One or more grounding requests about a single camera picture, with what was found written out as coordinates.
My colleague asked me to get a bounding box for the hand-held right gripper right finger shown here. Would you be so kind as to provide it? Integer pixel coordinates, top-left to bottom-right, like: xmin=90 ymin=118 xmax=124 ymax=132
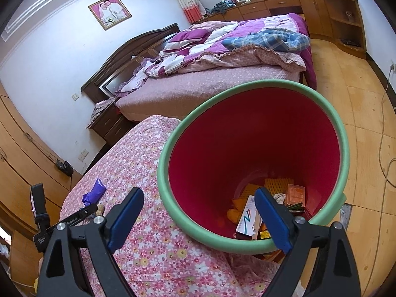
xmin=254 ymin=186 xmax=362 ymax=297

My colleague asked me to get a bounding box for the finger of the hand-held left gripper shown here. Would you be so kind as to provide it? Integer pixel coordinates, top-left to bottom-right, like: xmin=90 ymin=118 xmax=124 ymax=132
xmin=79 ymin=203 xmax=99 ymax=222

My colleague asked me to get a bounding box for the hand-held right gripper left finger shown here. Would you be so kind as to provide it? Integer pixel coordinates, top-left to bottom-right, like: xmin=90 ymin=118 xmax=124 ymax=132
xmin=36 ymin=186 xmax=145 ymax=297

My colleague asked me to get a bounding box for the purple plastic bag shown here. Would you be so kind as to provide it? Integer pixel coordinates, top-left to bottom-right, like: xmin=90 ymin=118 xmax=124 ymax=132
xmin=82 ymin=178 xmax=107 ymax=206

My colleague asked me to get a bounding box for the white and teal medicine box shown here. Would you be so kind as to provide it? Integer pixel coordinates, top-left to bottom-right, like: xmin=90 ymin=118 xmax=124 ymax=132
xmin=236 ymin=196 xmax=263 ymax=240

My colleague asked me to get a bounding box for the small yellow cardboard box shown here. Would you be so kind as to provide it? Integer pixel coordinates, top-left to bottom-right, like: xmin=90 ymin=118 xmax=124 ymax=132
xmin=285 ymin=184 xmax=306 ymax=207

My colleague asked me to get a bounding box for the yellow foam fruit net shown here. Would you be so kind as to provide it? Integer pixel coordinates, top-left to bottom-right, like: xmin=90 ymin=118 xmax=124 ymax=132
xmin=264 ymin=178 xmax=294 ymax=196

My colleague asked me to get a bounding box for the red bin with green rim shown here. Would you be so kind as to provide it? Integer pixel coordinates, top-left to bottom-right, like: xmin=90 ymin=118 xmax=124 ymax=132
xmin=157 ymin=79 xmax=351 ymax=256

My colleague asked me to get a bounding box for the dark green wrapper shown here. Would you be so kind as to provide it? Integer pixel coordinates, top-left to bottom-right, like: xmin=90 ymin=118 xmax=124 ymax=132
xmin=286 ymin=202 xmax=305 ymax=215

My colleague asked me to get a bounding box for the black power strip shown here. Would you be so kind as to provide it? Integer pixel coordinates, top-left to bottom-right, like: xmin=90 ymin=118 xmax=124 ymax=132
xmin=56 ymin=159 xmax=74 ymax=175

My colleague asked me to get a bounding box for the light wooden wardrobe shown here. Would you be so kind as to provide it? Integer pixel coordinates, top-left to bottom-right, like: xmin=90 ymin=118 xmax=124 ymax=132
xmin=0 ymin=83 xmax=82 ymax=232

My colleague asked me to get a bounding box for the dark wooden nightstand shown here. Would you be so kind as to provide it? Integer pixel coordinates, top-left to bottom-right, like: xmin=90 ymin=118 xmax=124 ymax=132
xmin=90 ymin=102 xmax=137 ymax=147

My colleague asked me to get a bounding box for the pink cloth on nightstand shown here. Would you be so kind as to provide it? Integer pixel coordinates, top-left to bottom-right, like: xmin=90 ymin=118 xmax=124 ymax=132
xmin=87 ymin=97 xmax=116 ymax=129

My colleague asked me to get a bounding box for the white frilled pillow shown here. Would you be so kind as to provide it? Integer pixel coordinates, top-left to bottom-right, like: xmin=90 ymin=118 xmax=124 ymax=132
xmin=116 ymin=65 xmax=152 ymax=93

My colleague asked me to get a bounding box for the bed with pink sheet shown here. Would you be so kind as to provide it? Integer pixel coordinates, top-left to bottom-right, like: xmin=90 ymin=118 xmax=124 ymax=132
xmin=114 ymin=14 xmax=318 ymax=123

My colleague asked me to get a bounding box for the dark wooden headboard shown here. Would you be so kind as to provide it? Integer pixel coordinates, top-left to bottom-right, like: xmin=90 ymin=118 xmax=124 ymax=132
xmin=81 ymin=23 xmax=180 ymax=102

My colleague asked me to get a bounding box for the blue plaid cloth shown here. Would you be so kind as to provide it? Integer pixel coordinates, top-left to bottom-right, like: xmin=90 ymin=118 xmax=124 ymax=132
xmin=222 ymin=28 xmax=311 ymax=53

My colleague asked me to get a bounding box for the purple and white quilt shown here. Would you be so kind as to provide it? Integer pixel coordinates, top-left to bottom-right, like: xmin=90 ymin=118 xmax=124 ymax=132
xmin=145 ymin=13 xmax=318 ymax=90

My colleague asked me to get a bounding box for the wooden desk cabinet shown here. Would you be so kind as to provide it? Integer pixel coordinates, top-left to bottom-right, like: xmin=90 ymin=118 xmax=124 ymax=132
xmin=206 ymin=0 xmax=369 ymax=59

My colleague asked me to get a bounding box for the pile of dark clothes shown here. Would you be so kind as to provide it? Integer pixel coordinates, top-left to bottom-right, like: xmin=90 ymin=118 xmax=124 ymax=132
xmin=210 ymin=0 xmax=237 ymax=14

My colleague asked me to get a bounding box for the framed wall picture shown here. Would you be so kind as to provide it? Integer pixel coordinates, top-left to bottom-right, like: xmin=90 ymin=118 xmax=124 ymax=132
xmin=88 ymin=0 xmax=132 ymax=31

